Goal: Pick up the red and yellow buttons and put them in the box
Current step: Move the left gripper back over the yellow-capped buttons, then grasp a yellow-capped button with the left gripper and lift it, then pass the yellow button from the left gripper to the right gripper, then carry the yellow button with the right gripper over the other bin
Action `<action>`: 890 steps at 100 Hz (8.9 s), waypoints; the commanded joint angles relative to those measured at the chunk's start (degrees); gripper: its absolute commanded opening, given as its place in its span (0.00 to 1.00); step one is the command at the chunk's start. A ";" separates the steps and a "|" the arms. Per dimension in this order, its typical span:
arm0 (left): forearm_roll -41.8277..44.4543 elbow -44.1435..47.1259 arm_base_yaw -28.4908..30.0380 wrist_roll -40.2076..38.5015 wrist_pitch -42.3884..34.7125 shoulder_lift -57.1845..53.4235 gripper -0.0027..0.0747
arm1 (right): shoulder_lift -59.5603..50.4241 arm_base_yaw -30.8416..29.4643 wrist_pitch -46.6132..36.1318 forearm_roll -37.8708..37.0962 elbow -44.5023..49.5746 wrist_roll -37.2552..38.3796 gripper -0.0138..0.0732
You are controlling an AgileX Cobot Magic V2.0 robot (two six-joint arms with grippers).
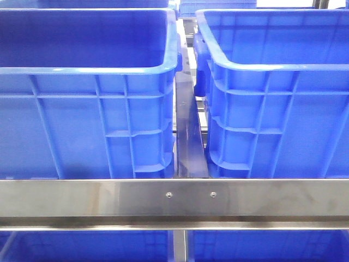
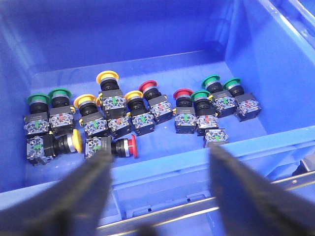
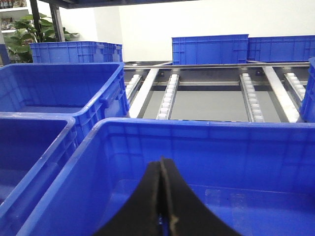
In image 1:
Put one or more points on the steel centre divider bar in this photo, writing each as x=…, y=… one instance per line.
x=191, y=162

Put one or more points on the large blue crate left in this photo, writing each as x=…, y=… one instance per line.
x=87, y=93

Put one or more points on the large blue crate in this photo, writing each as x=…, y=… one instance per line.
x=87, y=93
x=275, y=83

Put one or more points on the large blue crate right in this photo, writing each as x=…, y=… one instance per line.
x=275, y=83

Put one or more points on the blue crate lower right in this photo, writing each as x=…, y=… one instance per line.
x=268, y=245

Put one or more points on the blue crate rear right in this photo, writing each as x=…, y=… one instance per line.
x=188, y=8

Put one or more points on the blue crate rear left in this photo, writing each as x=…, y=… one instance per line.
x=108, y=4

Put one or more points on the blue crate lower left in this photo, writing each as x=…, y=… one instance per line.
x=89, y=246

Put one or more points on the steel lower vertical post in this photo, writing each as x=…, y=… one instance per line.
x=180, y=246

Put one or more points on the steel shelf front rail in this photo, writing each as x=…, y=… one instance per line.
x=143, y=205

